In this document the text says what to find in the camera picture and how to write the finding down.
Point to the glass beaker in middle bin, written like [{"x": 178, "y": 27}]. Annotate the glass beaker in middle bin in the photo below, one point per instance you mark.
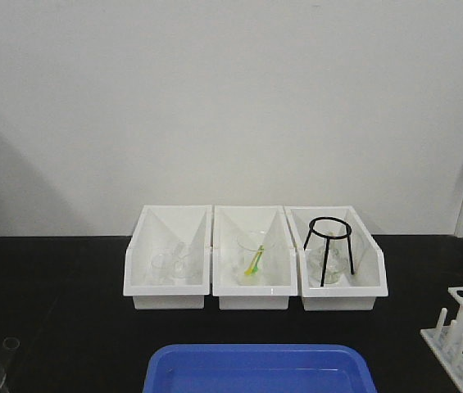
[{"x": 248, "y": 243}]

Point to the glass flask in right bin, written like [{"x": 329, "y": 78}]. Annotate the glass flask in right bin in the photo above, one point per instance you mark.
[{"x": 325, "y": 269}]

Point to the green plastic spatula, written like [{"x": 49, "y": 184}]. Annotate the green plastic spatula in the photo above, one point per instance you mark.
[{"x": 256, "y": 259}]

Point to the clear glass test tube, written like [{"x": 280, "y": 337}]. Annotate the clear glass test tube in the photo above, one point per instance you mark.
[{"x": 8, "y": 349}]

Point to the white middle storage bin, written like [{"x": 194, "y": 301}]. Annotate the white middle storage bin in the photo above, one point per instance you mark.
[{"x": 281, "y": 283}]

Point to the black wire tripod stand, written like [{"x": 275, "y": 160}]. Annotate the black wire tripod stand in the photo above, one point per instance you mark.
[{"x": 331, "y": 231}]

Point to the blue plastic tray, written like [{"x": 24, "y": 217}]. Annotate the blue plastic tray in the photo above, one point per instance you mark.
[{"x": 257, "y": 368}]

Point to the white left storage bin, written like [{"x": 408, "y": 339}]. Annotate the white left storage bin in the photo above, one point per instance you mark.
[{"x": 157, "y": 227}]

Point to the white right storage bin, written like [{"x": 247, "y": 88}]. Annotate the white right storage bin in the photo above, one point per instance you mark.
[{"x": 353, "y": 292}]

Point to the glassware in left bin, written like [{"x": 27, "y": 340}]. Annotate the glassware in left bin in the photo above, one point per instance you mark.
[{"x": 171, "y": 263}]

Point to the white storage bin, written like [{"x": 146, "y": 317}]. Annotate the white storage bin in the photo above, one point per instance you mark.
[
  {"x": 281, "y": 283},
  {"x": 157, "y": 227},
  {"x": 353, "y": 292}
]

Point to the yellow plastic spatula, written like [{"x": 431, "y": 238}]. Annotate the yellow plastic spatula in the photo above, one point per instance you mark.
[{"x": 248, "y": 270}]

